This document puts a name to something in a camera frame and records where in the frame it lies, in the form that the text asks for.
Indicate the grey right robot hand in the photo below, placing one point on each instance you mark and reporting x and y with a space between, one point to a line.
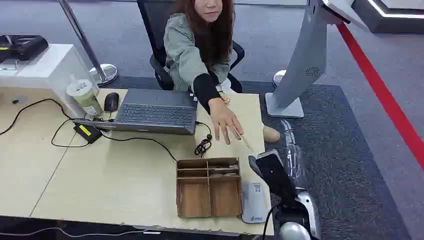
275 175

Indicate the thin pale card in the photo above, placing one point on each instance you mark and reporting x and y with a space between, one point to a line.
246 142

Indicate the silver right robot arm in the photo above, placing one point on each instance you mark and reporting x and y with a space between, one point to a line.
310 210

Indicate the card in wooden box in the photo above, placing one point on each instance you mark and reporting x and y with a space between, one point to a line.
225 168
223 174

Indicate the wooden compartment box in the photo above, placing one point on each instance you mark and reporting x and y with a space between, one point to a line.
208 195

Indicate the person's hand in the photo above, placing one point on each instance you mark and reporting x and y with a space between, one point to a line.
224 121

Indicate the round chrome stanchion base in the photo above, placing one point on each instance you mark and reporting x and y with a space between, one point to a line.
279 78

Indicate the grey standing kiosk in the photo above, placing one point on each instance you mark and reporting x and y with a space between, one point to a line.
306 59

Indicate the grey laptop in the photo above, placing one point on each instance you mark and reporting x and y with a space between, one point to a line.
155 111

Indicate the person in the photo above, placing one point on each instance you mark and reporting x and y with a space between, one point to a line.
185 53

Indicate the black computer mouse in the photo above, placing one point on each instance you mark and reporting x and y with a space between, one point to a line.
111 101

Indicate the black office chair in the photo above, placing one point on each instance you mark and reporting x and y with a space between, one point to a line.
154 36

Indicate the black power adapter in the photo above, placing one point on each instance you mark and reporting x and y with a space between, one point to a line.
87 132

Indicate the white edged platform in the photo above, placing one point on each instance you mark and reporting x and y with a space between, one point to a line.
391 13

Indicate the lidded drink cup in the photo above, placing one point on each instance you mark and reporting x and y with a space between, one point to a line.
85 96

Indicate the chrome stanchion pole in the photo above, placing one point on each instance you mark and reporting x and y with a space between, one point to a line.
89 49

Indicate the white side cabinet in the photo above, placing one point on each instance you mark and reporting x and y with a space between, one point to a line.
43 71

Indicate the black device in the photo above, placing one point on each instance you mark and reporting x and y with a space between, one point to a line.
23 46

